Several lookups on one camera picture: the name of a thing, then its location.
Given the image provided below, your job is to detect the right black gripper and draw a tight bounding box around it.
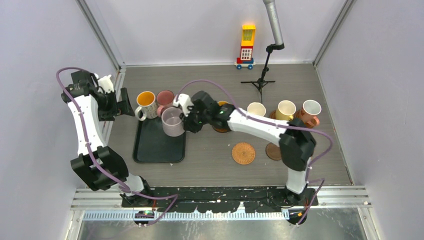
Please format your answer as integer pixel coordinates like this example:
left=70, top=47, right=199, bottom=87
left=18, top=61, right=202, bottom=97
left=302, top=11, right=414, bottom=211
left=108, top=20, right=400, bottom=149
left=180, top=103, right=211, bottom=133

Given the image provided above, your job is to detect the blue mug orange inside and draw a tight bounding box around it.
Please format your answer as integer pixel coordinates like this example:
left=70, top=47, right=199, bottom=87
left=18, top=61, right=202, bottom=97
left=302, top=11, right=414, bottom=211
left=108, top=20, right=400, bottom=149
left=217, top=100, right=229, bottom=107

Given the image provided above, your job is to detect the white floral mug orange inside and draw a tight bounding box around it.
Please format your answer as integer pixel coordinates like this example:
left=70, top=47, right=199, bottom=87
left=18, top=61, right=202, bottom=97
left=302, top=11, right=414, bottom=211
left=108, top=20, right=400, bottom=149
left=134, top=91, right=158, bottom=121

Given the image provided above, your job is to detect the brown wooden coaster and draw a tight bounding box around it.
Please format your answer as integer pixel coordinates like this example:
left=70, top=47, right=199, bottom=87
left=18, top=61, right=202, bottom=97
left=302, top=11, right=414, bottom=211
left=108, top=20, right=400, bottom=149
left=212, top=126, right=231, bottom=133
left=269, top=110, right=276, bottom=120
left=304, top=118, right=320, bottom=129

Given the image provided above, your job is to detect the lilac mug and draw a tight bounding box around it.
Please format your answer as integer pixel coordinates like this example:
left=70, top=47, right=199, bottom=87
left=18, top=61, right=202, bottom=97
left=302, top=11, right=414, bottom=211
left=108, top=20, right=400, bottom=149
left=161, top=107, right=185, bottom=137

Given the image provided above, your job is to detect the pink mug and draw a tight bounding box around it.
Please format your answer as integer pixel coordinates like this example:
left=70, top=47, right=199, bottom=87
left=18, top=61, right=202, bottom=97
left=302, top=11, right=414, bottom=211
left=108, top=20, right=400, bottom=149
left=156, top=90, right=175, bottom=117

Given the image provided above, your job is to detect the black plastic tray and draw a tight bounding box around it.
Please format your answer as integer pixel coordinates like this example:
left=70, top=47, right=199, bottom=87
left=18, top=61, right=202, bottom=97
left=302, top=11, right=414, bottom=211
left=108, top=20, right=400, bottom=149
left=132, top=117, right=186, bottom=164

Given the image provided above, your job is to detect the cream white mug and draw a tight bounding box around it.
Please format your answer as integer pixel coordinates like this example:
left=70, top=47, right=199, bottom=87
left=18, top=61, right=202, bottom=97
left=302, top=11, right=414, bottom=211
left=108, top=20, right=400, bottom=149
left=247, top=102, right=267, bottom=117

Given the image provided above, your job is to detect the woven rattan coaster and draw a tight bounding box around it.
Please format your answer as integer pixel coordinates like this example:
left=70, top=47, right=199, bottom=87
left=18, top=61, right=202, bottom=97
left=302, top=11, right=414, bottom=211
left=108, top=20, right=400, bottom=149
left=231, top=142, right=256, bottom=165

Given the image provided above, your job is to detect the black tripod microphone stand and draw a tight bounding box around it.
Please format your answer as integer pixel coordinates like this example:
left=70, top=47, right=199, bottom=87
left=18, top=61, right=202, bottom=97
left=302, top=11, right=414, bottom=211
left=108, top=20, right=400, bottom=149
left=240, top=43, right=285, bottom=104

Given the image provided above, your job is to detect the white mug yellow handle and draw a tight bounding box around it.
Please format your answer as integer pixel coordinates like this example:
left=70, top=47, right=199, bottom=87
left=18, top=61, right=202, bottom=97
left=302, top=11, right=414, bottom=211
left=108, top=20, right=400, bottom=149
left=275, top=100, right=297, bottom=121

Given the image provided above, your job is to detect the white mug terracotta handle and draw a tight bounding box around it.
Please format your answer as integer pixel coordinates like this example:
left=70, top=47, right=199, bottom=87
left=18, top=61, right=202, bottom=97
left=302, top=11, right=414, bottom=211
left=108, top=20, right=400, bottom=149
left=294, top=99, right=322, bottom=123

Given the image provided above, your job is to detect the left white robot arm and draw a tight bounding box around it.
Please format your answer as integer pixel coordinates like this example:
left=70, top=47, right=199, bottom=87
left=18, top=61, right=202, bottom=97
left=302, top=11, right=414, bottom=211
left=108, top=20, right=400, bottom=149
left=56, top=67, right=154, bottom=207

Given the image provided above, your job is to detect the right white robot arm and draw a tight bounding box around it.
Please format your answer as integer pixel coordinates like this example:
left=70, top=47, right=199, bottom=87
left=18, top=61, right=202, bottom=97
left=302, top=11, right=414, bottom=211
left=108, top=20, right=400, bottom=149
left=173, top=90, right=317, bottom=205

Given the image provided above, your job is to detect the dark walnut coaster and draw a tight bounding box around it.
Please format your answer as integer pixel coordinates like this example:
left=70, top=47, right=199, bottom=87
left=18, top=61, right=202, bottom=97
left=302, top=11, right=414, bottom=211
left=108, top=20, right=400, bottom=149
left=265, top=142, right=282, bottom=161

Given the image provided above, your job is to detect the toy block tower on wheels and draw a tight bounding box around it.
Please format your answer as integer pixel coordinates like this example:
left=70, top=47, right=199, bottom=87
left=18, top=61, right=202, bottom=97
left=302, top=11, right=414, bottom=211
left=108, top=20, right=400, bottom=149
left=234, top=24, right=256, bottom=70

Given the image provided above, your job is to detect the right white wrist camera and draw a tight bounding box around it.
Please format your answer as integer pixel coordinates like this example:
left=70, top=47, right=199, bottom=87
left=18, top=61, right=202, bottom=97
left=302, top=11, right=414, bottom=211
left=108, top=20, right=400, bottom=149
left=172, top=93, right=194, bottom=117

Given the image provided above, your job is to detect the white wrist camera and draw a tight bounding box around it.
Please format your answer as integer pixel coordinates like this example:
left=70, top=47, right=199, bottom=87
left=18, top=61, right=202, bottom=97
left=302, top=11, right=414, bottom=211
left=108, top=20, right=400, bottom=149
left=97, top=74, right=115, bottom=94
left=172, top=93, right=194, bottom=117

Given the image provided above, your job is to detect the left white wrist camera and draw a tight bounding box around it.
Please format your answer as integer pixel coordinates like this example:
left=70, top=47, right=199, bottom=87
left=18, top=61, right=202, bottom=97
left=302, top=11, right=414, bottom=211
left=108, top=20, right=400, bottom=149
left=97, top=74, right=115, bottom=94

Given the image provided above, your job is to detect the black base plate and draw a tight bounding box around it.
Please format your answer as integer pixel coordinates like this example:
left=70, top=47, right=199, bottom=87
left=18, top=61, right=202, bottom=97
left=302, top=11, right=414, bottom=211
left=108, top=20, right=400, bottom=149
left=120, top=186, right=319, bottom=214

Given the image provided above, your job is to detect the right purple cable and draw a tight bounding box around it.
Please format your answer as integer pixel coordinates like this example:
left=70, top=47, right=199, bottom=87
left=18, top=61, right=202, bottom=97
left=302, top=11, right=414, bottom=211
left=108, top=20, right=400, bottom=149
left=174, top=79, right=335, bottom=227

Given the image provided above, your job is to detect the aluminium front rail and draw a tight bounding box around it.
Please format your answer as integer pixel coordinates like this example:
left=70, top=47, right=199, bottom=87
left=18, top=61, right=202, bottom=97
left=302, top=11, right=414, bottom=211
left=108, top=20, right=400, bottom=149
left=70, top=188, right=372, bottom=221

